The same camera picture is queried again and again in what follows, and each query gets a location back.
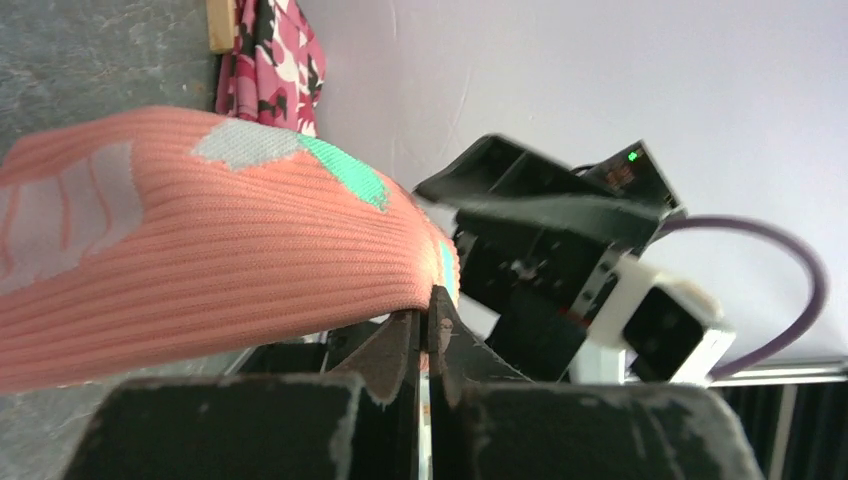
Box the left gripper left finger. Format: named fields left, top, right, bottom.
left=64, top=311, right=420, bottom=479

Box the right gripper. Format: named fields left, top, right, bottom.
left=414, top=134, right=680, bottom=382

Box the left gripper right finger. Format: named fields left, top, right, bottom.
left=427, top=286, right=762, bottom=480

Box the pink sock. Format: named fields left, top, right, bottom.
left=1, top=107, right=459, bottom=393

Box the pink camouflage backpack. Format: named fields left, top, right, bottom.
left=215, top=0, right=326, bottom=137

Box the wooden drying rack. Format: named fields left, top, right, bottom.
left=205, top=0, right=236, bottom=54

